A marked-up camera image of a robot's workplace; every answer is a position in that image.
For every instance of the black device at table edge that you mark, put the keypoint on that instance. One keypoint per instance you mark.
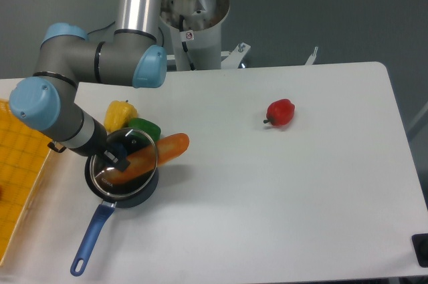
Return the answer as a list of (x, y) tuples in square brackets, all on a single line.
[(419, 242)]

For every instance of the red toy bell pepper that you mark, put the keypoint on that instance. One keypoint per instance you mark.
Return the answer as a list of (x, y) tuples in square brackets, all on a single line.
[(280, 113)]

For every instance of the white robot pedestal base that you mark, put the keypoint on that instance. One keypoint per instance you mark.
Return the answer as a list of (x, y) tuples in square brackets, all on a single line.
[(195, 28)]

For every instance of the yellow toy bell pepper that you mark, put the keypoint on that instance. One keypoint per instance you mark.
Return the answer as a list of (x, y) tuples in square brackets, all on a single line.
[(118, 115)]

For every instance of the yellow plastic basket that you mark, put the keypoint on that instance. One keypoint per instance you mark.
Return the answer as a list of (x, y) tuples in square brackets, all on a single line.
[(24, 153)]

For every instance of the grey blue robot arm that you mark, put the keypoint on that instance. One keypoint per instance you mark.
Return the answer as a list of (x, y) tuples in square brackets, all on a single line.
[(46, 101)]

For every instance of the glass pot lid blue knob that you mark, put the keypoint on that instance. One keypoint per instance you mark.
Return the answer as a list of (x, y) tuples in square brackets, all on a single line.
[(126, 140)]

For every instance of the dark pot blue handle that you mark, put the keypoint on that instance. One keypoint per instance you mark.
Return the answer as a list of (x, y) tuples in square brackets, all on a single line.
[(102, 213)]

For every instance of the green toy bell pepper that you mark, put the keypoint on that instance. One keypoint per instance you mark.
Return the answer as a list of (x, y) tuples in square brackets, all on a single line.
[(153, 130)]

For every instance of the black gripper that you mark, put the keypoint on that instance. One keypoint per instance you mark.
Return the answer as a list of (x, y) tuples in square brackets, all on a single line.
[(93, 141)]

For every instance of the toy baguette bread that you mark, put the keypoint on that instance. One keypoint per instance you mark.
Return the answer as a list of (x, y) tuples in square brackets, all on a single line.
[(146, 159)]

